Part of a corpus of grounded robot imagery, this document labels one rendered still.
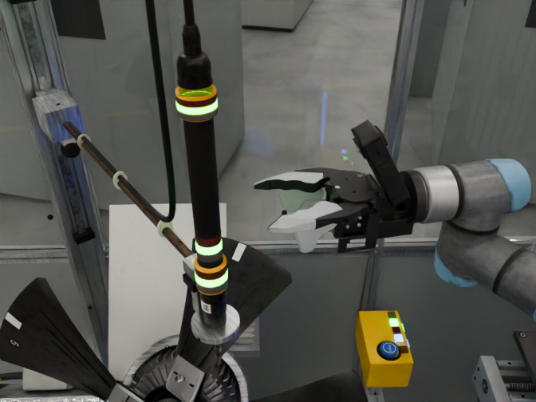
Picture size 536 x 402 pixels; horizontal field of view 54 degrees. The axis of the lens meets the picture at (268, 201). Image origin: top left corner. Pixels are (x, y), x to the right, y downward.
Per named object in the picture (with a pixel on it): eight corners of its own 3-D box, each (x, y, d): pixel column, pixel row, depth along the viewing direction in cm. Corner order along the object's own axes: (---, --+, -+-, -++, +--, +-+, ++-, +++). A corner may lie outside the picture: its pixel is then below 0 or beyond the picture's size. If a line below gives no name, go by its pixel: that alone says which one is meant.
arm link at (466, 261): (482, 312, 74) (503, 253, 67) (419, 269, 81) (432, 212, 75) (514, 288, 78) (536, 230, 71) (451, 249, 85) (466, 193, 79)
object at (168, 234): (63, 128, 108) (61, 122, 108) (70, 126, 109) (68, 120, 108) (194, 270, 73) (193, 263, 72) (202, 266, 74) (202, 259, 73)
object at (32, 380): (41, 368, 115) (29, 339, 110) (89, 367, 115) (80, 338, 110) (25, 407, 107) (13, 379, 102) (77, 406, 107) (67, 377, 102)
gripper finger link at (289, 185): (254, 215, 72) (321, 222, 71) (254, 179, 69) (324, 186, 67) (258, 202, 74) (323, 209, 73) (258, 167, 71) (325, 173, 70)
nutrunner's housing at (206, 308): (199, 334, 78) (163, 23, 51) (220, 322, 80) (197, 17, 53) (212, 352, 75) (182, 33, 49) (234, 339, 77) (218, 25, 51)
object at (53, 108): (38, 128, 116) (29, 92, 111) (69, 120, 119) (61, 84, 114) (53, 147, 109) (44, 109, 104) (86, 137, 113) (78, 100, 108)
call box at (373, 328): (353, 338, 135) (357, 309, 129) (392, 336, 136) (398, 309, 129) (364, 392, 122) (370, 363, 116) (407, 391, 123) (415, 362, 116)
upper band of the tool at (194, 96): (171, 112, 57) (167, 88, 55) (204, 103, 59) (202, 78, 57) (190, 128, 54) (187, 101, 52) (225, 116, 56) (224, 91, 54)
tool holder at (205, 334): (175, 313, 78) (168, 265, 72) (216, 293, 81) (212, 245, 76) (207, 352, 72) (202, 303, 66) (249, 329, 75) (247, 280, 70)
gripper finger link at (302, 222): (281, 272, 63) (340, 245, 67) (282, 234, 59) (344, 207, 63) (267, 258, 65) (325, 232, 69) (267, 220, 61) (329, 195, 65)
